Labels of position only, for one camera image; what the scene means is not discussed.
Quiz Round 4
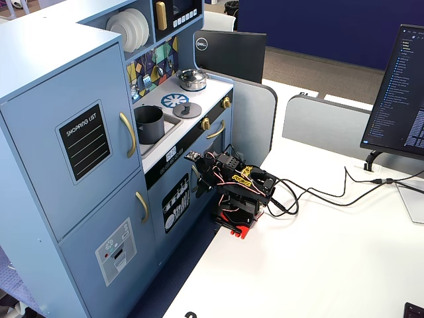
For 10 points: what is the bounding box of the blue fridge door with dispenser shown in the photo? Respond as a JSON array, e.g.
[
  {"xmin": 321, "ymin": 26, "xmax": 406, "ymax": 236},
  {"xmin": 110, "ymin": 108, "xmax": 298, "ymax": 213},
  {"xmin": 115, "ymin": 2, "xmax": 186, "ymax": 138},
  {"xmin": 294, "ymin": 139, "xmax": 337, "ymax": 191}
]
[{"xmin": 58, "ymin": 170, "xmax": 159, "ymax": 318}]

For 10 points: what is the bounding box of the steel pot with lid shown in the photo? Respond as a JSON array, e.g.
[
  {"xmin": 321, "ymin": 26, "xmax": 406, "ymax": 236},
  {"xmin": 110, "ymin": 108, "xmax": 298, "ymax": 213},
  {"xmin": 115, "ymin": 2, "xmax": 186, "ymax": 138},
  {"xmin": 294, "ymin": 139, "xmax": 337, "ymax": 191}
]
[{"xmin": 175, "ymin": 68, "xmax": 208, "ymax": 92}]

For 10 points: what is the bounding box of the red robot base mount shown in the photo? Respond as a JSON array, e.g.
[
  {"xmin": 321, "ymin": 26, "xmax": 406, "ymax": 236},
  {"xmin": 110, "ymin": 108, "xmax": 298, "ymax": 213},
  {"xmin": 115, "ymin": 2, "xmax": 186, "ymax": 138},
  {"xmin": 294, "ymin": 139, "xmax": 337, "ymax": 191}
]
[{"xmin": 211, "ymin": 211, "xmax": 262, "ymax": 240}]

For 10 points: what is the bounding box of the dark gray pot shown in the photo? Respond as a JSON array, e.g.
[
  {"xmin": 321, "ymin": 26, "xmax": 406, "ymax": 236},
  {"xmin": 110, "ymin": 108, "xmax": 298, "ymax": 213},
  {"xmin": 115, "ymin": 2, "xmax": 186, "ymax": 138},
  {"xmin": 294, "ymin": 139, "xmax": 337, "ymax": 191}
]
[{"xmin": 133, "ymin": 105, "xmax": 166, "ymax": 145}]

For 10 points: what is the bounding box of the hanging silver whisk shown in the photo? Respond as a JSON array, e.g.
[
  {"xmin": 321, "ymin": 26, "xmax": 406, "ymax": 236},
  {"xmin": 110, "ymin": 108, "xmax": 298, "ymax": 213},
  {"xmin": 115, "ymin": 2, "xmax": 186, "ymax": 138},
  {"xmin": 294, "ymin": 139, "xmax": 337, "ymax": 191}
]
[{"xmin": 166, "ymin": 42, "xmax": 176, "ymax": 71}]

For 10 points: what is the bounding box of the black keyboard corner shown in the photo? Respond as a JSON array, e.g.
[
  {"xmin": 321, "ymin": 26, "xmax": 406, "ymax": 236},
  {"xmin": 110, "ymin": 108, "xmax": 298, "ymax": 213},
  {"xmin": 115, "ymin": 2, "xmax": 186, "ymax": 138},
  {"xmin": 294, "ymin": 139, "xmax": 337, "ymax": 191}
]
[{"xmin": 403, "ymin": 301, "xmax": 424, "ymax": 318}]

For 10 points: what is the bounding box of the blue fridge door with list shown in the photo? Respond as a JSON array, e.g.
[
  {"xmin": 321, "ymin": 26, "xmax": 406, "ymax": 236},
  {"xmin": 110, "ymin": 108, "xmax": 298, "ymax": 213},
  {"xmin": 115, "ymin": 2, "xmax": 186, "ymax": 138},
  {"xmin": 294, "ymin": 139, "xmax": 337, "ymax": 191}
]
[{"xmin": 0, "ymin": 41, "xmax": 144, "ymax": 242}]

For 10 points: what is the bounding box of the gold microwave handle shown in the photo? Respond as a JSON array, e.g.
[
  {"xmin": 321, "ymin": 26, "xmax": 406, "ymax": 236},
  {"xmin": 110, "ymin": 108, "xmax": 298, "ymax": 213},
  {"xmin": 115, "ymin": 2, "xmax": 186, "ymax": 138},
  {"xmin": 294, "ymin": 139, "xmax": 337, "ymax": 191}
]
[{"xmin": 155, "ymin": 1, "xmax": 168, "ymax": 32}]

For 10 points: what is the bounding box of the long gold fridge handle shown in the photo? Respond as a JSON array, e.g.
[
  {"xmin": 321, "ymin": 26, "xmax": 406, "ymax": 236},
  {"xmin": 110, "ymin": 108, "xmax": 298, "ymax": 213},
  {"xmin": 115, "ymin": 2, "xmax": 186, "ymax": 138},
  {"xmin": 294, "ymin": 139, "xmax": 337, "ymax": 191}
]
[{"xmin": 119, "ymin": 111, "xmax": 137, "ymax": 159}]

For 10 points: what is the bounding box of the monitor with lit screen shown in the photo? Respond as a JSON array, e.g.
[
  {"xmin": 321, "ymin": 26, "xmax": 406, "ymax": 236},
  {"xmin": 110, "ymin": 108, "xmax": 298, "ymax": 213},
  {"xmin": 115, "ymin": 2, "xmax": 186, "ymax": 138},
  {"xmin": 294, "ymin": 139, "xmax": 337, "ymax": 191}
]
[{"xmin": 360, "ymin": 23, "xmax": 424, "ymax": 162}]

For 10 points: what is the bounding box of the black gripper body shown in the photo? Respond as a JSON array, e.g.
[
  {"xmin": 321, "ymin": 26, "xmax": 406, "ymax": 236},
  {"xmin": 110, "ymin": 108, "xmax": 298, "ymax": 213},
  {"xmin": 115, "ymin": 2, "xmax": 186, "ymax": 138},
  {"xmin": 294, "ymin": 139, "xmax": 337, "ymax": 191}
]
[{"xmin": 200, "ymin": 152, "xmax": 229, "ymax": 185}]

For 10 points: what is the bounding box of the short gold fridge handle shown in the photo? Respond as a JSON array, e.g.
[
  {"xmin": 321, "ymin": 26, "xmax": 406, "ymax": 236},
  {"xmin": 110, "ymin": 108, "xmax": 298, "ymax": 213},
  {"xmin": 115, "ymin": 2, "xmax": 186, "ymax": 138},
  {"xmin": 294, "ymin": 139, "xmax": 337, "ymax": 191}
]
[{"xmin": 134, "ymin": 191, "xmax": 150, "ymax": 225}]

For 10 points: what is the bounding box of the dark gray pot lid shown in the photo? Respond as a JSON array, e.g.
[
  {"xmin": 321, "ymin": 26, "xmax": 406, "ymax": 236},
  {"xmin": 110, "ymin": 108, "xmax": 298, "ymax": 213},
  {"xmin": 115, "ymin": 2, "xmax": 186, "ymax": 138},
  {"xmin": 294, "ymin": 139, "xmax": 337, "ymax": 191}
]
[{"xmin": 172, "ymin": 101, "xmax": 203, "ymax": 119}]

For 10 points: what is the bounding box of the blue oven door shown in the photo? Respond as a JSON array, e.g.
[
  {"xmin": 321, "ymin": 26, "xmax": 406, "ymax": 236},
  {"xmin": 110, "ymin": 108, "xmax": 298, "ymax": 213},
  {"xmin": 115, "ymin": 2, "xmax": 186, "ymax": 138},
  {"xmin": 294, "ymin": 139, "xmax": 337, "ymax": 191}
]
[{"xmin": 194, "ymin": 109, "xmax": 233, "ymax": 206}]

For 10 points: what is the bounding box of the long black cable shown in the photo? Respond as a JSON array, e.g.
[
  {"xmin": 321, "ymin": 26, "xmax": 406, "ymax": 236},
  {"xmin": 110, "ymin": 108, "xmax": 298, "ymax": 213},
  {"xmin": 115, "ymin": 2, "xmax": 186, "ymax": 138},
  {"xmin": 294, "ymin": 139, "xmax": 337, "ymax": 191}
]
[{"xmin": 264, "ymin": 170, "xmax": 424, "ymax": 218}]

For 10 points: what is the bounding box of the gold oven handle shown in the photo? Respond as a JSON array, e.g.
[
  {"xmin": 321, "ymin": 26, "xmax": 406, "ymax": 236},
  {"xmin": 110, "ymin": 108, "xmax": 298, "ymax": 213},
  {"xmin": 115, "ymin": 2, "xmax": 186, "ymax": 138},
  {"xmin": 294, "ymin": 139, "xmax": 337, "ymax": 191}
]
[{"xmin": 205, "ymin": 119, "xmax": 227, "ymax": 140}]

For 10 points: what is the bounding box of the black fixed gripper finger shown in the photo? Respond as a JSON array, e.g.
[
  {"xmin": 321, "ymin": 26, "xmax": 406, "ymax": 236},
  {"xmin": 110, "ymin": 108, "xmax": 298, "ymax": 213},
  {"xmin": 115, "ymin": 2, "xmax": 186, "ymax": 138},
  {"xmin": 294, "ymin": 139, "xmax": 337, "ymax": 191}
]
[{"xmin": 195, "ymin": 177, "xmax": 213, "ymax": 199}]

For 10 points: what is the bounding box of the blue toy kitchen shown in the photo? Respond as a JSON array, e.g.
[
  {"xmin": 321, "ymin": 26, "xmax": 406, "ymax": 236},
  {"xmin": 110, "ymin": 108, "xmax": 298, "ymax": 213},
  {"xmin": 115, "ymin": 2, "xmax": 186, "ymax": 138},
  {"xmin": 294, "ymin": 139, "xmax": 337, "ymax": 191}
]
[{"xmin": 0, "ymin": 0, "xmax": 235, "ymax": 318}]

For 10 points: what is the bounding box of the white chair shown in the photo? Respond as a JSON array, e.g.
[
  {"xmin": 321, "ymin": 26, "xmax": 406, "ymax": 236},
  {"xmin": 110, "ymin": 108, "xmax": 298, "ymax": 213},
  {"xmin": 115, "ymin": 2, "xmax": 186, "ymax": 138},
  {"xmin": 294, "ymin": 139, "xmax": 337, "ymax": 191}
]
[{"xmin": 202, "ymin": 10, "xmax": 237, "ymax": 32}]

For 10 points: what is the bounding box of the steel ladle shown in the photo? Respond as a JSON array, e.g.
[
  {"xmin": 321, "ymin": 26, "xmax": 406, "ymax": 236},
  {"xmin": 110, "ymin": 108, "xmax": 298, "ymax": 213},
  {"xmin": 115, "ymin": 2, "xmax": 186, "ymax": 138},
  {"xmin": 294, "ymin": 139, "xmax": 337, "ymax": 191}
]
[{"xmin": 152, "ymin": 49, "xmax": 166, "ymax": 78}]

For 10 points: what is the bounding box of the grey water dispenser panel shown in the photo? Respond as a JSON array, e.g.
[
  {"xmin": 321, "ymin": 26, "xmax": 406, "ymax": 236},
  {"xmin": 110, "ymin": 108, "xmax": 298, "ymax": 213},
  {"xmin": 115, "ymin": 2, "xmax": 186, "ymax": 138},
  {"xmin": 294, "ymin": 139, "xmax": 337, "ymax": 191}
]
[{"xmin": 95, "ymin": 217, "xmax": 138, "ymax": 288}]

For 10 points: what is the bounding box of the blue dishwasher door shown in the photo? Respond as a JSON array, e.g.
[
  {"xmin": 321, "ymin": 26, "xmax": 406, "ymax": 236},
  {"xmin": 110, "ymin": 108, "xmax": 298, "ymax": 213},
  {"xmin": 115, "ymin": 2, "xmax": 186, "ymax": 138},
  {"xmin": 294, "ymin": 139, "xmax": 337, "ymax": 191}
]
[{"xmin": 145, "ymin": 138, "xmax": 199, "ymax": 262}]

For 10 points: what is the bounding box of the steel skimmer spoon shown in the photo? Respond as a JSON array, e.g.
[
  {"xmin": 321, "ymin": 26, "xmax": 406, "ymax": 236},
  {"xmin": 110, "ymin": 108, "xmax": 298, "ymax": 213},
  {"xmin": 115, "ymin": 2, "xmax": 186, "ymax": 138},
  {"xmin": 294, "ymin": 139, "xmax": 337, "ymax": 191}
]
[{"xmin": 129, "ymin": 66, "xmax": 140, "ymax": 101}]

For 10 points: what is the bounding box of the black waste bin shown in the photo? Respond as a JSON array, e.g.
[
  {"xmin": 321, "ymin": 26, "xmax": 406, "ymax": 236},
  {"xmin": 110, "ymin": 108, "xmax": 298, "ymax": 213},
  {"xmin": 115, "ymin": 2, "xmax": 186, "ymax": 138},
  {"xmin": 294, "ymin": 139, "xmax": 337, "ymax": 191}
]
[{"xmin": 223, "ymin": 0, "xmax": 239, "ymax": 17}]

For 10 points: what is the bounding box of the black cable with connector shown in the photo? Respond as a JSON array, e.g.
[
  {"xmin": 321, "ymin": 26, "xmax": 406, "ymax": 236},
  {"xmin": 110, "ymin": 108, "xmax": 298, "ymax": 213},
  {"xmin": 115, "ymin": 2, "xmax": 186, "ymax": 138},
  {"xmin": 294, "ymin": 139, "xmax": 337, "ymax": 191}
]
[{"xmin": 343, "ymin": 165, "xmax": 424, "ymax": 196}]

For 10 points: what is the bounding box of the steel slotted spatula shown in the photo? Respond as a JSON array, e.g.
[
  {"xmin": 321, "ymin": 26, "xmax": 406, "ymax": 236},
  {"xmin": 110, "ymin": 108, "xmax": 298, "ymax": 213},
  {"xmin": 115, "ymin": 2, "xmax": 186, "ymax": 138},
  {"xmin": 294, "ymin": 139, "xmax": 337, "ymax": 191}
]
[{"xmin": 141, "ymin": 56, "xmax": 153, "ymax": 91}]

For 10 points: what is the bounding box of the white toy plate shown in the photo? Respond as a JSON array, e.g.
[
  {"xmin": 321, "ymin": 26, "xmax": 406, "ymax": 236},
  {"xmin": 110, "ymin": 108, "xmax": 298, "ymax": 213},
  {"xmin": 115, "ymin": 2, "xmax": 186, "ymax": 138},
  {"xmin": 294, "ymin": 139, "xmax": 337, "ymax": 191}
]
[
  {"xmin": 115, "ymin": 9, "xmax": 145, "ymax": 50},
  {"xmin": 124, "ymin": 7, "xmax": 151, "ymax": 46},
  {"xmin": 105, "ymin": 12, "xmax": 137, "ymax": 54}
]

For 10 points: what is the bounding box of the black toy microwave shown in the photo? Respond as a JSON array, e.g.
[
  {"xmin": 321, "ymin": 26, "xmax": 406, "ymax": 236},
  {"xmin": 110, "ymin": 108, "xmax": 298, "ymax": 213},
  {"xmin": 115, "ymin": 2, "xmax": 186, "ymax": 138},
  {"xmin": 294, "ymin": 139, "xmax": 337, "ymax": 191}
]
[{"xmin": 152, "ymin": 0, "xmax": 203, "ymax": 42}]

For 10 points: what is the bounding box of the black Dell monitor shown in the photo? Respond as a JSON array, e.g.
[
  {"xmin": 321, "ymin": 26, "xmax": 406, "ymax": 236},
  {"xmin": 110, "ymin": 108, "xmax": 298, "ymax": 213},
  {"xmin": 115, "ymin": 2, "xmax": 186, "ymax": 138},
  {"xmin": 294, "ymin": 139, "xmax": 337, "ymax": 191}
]
[{"xmin": 193, "ymin": 28, "xmax": 268, "ymax": 84}]

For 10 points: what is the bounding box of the gray desk divider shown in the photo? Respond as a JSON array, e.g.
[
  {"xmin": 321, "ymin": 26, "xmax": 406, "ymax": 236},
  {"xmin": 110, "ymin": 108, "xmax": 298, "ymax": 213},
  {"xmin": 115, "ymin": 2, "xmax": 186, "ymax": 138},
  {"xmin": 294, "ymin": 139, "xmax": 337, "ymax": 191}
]
[
  {"xmin": 205, "ymin": 74, "xmax": 278, "ymax": 166},
  {"xmin": 282, "ymin": 94, "xmax": 398, "ymax": 170}
]

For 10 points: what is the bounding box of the gray flat stand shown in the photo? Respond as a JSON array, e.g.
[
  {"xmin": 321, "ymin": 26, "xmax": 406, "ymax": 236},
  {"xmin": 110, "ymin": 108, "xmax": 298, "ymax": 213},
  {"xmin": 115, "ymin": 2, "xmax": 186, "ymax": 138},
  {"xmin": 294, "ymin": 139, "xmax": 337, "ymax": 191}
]
[{"xmin": 396, "ymin": 180, "xmax": 424, "ymax": 225}]

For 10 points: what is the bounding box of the black shopping list board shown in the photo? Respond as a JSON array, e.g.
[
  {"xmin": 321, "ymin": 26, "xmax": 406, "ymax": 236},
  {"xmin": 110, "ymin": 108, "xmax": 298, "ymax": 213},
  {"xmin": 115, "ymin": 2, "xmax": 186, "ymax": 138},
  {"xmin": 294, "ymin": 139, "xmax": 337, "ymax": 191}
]
[{"xmin": 54, "ymin": 99, "xmax": 113, "ymax": 186}]

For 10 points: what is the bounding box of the gray toy sink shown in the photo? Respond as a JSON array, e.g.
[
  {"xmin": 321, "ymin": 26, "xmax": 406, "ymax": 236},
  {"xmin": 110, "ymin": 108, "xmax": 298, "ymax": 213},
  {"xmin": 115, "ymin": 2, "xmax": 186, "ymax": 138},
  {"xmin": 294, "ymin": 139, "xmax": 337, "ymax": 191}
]
[{"xmin": 134, "ymin": 112, "xmax": 185, "ymax": 156}]

